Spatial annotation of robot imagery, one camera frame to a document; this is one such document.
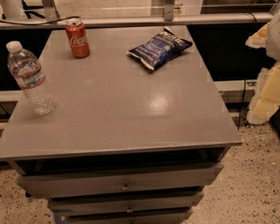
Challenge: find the black office chair base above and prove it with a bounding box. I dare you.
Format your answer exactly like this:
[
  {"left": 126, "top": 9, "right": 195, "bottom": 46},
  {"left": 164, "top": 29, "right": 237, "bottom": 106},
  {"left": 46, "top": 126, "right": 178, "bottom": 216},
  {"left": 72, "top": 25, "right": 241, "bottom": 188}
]
[{"left": 1, "top": 0, "right": 59, "bottom": 21}]

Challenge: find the black cable on railing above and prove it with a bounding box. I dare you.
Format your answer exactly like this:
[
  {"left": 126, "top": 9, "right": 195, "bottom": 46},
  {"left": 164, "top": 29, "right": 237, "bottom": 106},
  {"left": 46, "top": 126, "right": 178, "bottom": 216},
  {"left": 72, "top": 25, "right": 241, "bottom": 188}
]
[{"left": 0, "top": 15, "right": 82, "bottom": 26}]

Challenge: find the grey metal railing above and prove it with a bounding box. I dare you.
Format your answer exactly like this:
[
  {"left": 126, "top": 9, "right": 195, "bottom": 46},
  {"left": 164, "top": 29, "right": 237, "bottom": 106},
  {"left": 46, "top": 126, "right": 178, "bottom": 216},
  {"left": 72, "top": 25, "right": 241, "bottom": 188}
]
[{"left": 0, "top": 0, "right": 280, "bottom": 29}]

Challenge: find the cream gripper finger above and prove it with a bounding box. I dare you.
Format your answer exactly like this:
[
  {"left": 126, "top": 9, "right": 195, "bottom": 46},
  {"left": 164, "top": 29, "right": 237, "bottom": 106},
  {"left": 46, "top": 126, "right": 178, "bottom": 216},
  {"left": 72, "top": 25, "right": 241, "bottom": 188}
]
[
  {"left": 246, "top": 62, "right": 280, "bottom": 125},
  {"left": 245, "top": 22, "right": 269, "bottom": 49}
]

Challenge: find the grey drawer cabinet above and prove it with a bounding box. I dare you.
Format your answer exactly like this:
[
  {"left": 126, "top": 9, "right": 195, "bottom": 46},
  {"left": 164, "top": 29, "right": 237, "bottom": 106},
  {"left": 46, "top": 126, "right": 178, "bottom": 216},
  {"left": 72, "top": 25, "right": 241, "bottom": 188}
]
[{"left": 0, "top": 27, "right": 241, "bottom": 224}]

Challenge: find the white pipe top left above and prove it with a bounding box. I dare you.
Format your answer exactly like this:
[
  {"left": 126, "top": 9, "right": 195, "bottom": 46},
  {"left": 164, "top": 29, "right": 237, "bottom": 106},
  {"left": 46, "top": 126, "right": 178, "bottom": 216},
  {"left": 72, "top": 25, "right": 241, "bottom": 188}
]
[{"left": 0, "top": 0, "right": 26, "bottom": 20}]

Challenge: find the blue chip bag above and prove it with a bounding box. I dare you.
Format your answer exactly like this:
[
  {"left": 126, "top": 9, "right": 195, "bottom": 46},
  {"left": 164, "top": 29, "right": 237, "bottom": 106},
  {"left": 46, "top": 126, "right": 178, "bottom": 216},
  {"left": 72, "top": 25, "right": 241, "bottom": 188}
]
[{"left": 127, "top": 27, "right": 193, "bottom": 71}]

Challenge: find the clear plastic water bottle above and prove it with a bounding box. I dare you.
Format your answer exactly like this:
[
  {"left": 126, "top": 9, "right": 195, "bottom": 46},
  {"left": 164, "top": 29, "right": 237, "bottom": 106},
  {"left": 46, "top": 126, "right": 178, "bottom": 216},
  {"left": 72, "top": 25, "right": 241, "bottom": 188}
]
[{"left": 6, "top": 41, "right": 57, "bottom": 115}]

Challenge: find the orange coke can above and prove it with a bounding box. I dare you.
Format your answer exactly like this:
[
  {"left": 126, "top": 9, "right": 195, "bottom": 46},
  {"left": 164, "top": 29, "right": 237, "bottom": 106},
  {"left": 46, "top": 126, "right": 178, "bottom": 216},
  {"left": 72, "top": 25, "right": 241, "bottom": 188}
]
[{"left": 65, "top": 19, "right": 91, "bottom": 58}]

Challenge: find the black hanging cable right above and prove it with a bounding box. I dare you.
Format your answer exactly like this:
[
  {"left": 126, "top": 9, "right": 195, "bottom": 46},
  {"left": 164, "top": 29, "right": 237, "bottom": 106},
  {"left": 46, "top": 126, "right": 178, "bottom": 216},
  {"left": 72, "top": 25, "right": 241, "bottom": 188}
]
[{"left": 237, "top": 12, "right": 259, "bottom": 131}]

